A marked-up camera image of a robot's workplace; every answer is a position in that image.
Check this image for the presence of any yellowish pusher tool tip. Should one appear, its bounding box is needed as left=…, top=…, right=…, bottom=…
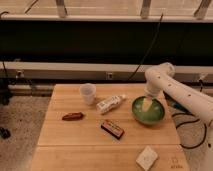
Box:
left=142, top=97, right=152, bottom=112

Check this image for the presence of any green ceramic bowl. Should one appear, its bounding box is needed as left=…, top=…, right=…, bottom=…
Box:
left=132, top=96, right=165, bottom=126

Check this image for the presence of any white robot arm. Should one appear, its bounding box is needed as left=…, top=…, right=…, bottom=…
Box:
left=144, top=62, right=213, bottom=171

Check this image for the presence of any blue object behind table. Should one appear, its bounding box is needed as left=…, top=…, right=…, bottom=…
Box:
left=172, top=102, right=188, bottom=112

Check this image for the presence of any white tube with label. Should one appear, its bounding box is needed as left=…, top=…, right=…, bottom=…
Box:
left=96, top=94, right=126, bottom=114

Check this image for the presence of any black orange rectangular box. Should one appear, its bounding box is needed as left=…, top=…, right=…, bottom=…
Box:
left=101, top=120, right=124, bottom=139

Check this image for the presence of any translucent plastic cup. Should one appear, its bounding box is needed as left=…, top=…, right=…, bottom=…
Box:
left=79, top=83, right=96, bottom=105

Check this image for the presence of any brown chocolate bar wrapper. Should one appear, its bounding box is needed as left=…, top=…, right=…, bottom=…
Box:
left=62, top=112, right=84, bottom=121

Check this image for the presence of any black object on floor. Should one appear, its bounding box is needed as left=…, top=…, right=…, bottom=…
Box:
left=0, top=127, right=11, bottom=139

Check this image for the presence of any black cable on floor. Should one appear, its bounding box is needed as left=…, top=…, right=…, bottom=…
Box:
left=171, top=112, right=208, bottom=150

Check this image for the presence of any black hanging cable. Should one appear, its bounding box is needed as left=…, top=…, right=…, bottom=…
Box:
left=125, top=12, right=165, bottom=83

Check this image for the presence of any grey wall rail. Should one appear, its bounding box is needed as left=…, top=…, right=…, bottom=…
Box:
left=0, top=60, right=213, bottom=83

